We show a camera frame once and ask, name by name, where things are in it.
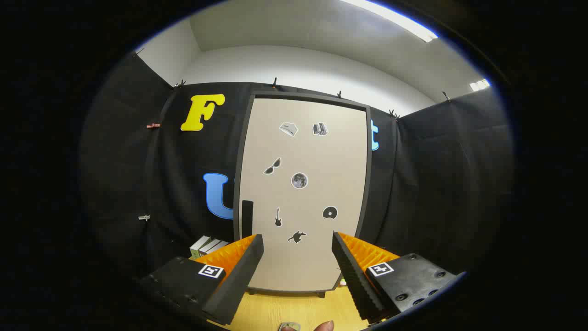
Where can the green book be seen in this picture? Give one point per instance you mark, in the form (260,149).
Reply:
(197,248)

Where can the row of black backdrop clips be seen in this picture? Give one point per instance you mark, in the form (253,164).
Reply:
(274,83)

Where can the long ceiling light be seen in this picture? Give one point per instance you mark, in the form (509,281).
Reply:
(399,20)

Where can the black backdrop cloth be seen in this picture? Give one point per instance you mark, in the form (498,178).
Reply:
(128,161)

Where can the brown book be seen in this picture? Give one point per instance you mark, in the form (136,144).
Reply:
(219,245)

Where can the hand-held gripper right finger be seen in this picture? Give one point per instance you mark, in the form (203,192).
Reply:
(353,276)

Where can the dark grey cabinet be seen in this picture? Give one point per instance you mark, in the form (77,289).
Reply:
(369,138)

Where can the small ceiling light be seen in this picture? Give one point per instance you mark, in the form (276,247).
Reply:
(479,85)

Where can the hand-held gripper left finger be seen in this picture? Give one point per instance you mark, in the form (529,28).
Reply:
(239,280)

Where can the white clothespin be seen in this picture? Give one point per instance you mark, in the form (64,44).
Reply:
(144,217)

